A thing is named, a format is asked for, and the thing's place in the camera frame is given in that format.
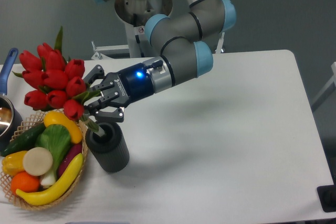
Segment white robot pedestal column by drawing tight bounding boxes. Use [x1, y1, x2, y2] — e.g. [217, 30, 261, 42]
[114, 0, 173, 58]

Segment woven wicker basket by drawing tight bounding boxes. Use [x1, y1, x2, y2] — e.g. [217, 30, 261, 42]
[1, 110, 88, 211]

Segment dark grey ribbed vase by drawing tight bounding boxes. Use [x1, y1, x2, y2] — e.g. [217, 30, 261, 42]
[86, 122, 130, 173]

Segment green cucumber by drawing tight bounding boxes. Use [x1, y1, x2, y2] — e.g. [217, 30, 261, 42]
[1, 123, 46, 157]

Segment green leafy bok choy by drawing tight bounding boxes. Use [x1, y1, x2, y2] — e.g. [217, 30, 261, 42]
[35, 124, 71, 188]

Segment yellow banana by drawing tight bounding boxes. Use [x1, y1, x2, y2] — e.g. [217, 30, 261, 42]
[16, 153, 84, 206]

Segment white furniture piece right edge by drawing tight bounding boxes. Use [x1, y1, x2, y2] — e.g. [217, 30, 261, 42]
[311, 62, 335, 113]

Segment orange fruit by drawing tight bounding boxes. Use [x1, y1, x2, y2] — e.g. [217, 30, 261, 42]
[10, 172, 40, 195]

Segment yellow bell pepper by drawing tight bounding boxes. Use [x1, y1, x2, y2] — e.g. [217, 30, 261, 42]
[2, 151, 28, 176]

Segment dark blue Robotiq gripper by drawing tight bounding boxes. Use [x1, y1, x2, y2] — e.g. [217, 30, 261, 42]
[83, 63, 154, 123]

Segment purple sweet potato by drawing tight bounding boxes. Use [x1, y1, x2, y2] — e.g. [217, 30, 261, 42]
[57, 143, 82, 178]

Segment red tulip bouquet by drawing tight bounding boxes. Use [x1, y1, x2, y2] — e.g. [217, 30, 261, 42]
[14, 27, 105, 137]

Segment blue handled saucepan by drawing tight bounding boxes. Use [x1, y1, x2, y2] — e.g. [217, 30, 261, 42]
[1, 48, 22, 151]

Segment yellow squash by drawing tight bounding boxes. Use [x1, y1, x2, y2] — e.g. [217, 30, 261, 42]
[43, 111, 83, 145]

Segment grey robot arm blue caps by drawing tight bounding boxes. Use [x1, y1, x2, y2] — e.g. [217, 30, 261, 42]
[83, 0, 236, 122]

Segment black device at table edge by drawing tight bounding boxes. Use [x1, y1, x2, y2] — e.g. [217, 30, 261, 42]
[317, 185, 335, 212]

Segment beige round radish slice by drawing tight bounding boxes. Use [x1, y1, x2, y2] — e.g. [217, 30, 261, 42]
[23, 147, 53, 176]

